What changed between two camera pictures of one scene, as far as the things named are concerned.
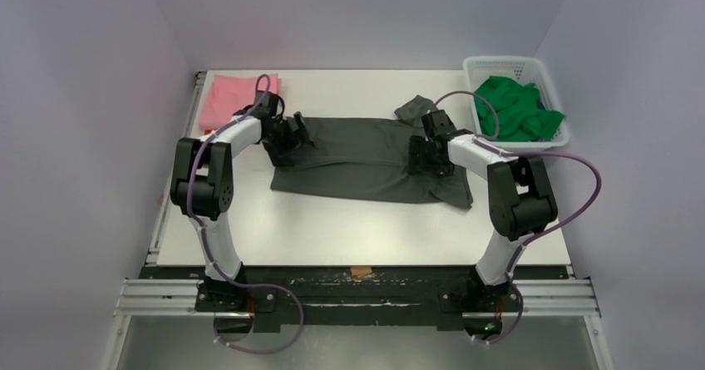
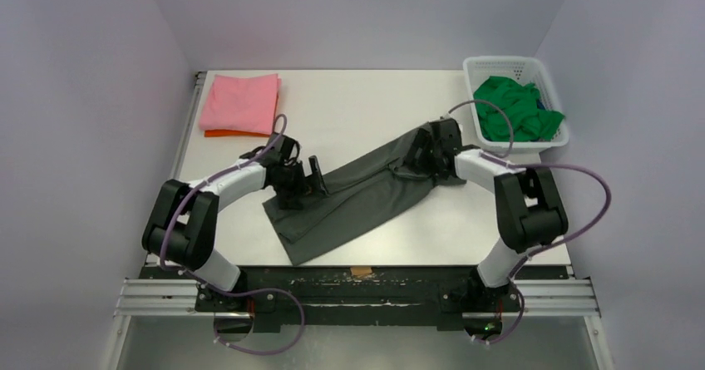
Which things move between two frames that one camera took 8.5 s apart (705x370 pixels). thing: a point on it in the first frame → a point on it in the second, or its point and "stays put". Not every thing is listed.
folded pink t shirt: [229, 94] stays put
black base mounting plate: [345, 295] stays put
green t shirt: [520, 116] stays put
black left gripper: [295, 140] → [288, 199]
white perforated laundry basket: [524, 71] stays put
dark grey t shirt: [367, 158] → [357, 199]
